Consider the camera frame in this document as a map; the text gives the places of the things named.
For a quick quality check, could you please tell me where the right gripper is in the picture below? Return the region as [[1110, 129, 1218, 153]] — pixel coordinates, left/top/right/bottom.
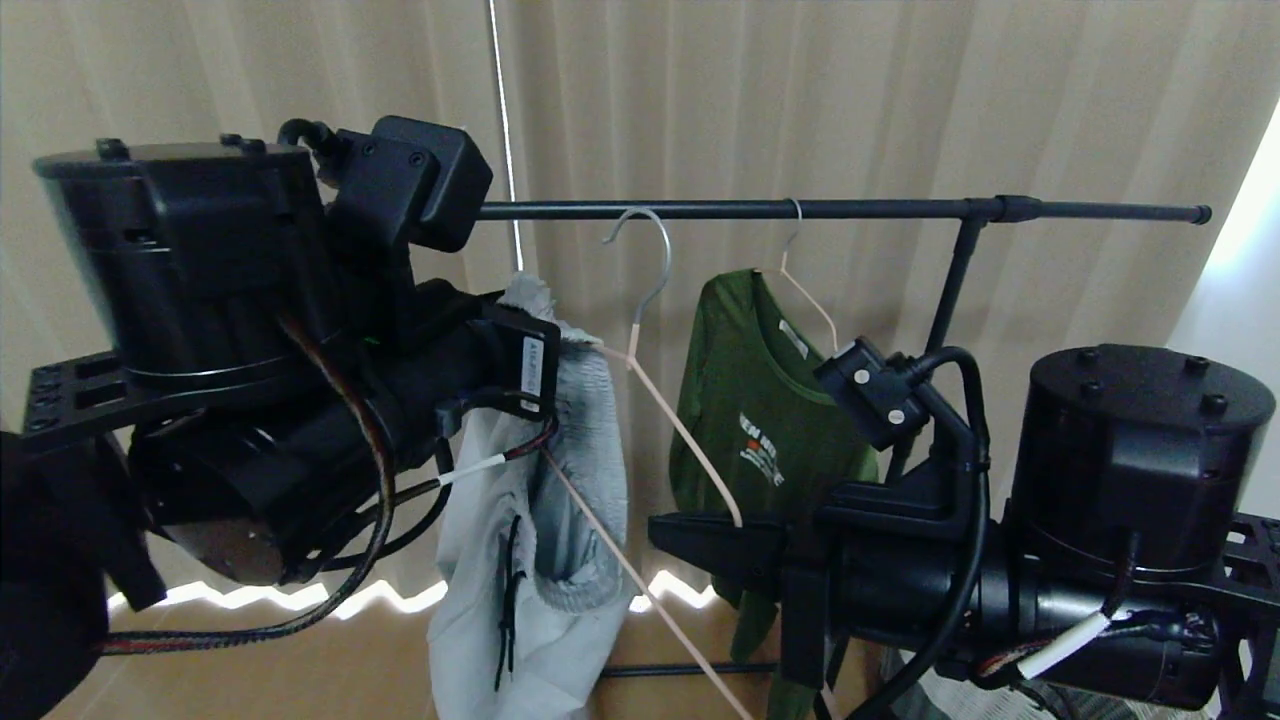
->
[[780, 520, 1041, 691]]

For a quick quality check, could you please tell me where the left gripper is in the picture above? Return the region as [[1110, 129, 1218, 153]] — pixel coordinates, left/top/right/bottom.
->
[[135, 285, 561, 586]]

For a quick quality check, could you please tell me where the pink clothes hanger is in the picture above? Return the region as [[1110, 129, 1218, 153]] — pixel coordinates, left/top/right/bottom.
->
[[540, 207, 756, 720], [775, 200, 841, 353]]

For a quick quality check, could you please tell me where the green long-sleeved shirt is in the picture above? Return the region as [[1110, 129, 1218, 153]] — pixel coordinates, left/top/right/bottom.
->
[[668, 268, 881, 720]]

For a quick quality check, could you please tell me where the pale blue-grey garment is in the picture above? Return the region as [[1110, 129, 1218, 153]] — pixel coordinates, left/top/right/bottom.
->
[[428, 272, 633, 720]]

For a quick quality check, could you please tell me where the white laundry basket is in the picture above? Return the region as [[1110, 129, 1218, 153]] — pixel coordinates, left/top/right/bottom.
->
[[880, 650, 1226, 720]]

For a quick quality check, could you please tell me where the black clothes rack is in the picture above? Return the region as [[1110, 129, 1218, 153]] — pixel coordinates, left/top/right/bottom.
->
[[478, 195, 1213, 720]]

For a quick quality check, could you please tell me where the beige curtain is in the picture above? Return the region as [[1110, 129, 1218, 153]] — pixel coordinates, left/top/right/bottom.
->
[[0, 0, 1280, 616]]

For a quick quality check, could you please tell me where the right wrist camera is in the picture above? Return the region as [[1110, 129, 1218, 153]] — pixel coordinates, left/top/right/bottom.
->
[[813, 338, 991, 541]]

